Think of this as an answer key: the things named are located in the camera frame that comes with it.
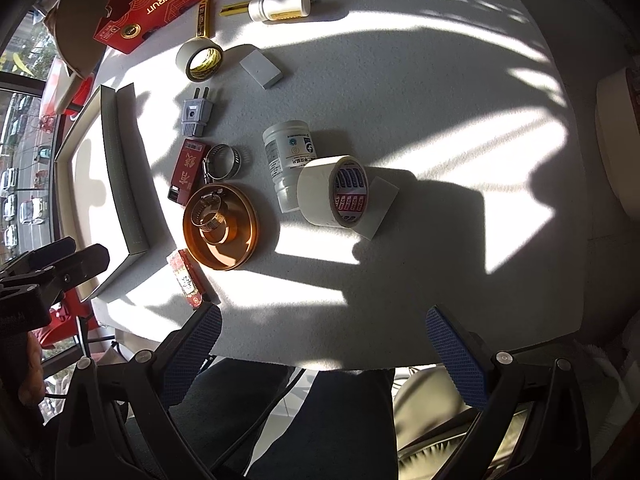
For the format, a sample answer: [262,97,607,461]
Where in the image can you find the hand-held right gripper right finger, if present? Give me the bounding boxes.
[425,304,608,480]

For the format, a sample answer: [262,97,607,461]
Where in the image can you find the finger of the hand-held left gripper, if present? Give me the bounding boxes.
[7,237,76,273]
[37,244,110,306]

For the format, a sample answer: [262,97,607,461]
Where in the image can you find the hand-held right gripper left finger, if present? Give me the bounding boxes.
[55,302,223,480]

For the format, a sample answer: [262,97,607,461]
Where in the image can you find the patterned red card box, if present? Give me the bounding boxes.
[166,249,221,311]

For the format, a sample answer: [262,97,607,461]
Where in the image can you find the white tray box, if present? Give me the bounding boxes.
[55,83,151,302]

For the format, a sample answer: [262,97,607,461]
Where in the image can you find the brown round lid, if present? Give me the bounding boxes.
[182,183,260,272]

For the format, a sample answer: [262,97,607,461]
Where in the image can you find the metal hose clamp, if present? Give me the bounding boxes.
[190,192,225,227]
[202,144,252,181]

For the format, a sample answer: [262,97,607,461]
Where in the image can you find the plain red card box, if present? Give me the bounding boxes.
[168,138,210,206]

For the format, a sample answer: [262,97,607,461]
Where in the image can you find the white foam block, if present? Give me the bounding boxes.
[356,176,401,241]

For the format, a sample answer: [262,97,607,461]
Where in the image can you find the grey plug adapter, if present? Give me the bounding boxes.
[181,86,224,137]

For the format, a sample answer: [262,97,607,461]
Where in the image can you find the large beige tape roll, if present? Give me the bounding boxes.
[297,155,370,229]

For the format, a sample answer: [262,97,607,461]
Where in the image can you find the white pill bottle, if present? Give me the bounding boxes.
[262,120,319,214]

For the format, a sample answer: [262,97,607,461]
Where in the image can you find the small masking tape roll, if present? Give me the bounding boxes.
[175,37,225,84]

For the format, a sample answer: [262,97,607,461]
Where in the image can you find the grey block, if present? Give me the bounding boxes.
[239,47,284,90]

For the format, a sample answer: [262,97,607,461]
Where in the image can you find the small white bottle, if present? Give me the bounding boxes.
[248,0,312,24]

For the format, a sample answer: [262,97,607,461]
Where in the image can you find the red plastic stool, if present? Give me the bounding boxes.
[39,290,103,352]

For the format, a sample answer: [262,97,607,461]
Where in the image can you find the row of parked cars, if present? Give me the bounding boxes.
[0,145,56,252]

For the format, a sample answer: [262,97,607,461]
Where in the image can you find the person's legs in jeans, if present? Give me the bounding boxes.
[165,357,401,480]

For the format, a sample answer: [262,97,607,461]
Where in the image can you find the white fluffy cloth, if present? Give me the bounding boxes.
[572,337,640,403]

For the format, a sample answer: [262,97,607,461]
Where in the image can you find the red plastic basin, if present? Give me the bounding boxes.
[42,55,97,117]

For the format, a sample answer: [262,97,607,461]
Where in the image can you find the round beige stool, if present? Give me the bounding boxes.
[595,67,640,222]

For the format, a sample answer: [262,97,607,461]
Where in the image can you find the yellow slim box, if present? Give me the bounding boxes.
[195,0,212,41]

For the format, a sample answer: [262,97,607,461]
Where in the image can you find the red gift box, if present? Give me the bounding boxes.
[94,0,281,54]

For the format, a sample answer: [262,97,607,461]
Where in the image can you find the yellow utility knife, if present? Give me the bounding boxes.
[220,1,321,25]

